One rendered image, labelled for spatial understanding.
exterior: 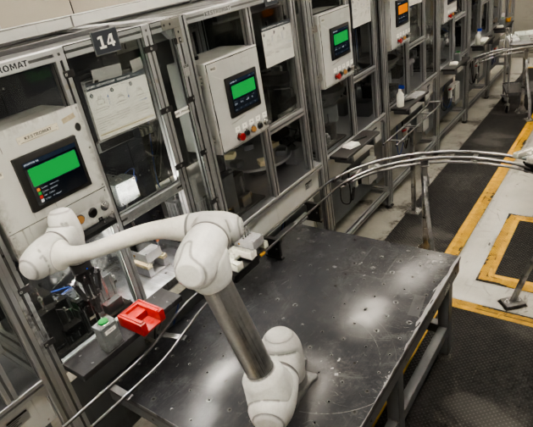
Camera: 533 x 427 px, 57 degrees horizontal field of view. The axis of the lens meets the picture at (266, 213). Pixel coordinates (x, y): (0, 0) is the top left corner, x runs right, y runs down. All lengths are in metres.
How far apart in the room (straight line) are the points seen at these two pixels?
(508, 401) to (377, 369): 1.02
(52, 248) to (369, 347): 1.31
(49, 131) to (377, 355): 1.54
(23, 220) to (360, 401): 1.39
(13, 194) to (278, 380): 1.09
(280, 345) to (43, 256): 0.87
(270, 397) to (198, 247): 0.59
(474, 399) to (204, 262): 1.90
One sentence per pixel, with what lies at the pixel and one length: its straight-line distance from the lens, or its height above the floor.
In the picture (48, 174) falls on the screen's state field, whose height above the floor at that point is 1.64.
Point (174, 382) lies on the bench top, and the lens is 2.21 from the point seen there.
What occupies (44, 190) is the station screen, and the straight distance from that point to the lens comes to 1.89.
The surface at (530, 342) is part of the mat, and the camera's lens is 3.27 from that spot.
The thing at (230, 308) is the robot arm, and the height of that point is 1.26.
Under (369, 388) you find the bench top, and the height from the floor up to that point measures 0.68.
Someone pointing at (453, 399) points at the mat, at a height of 0.01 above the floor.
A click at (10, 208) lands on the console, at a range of 1.87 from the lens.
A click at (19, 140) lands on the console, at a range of 1.86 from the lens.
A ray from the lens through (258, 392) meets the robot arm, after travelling 1.71.
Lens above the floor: 2.19
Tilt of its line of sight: 27 degrees down
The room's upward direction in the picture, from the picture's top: 10 degrees counter-clockwise
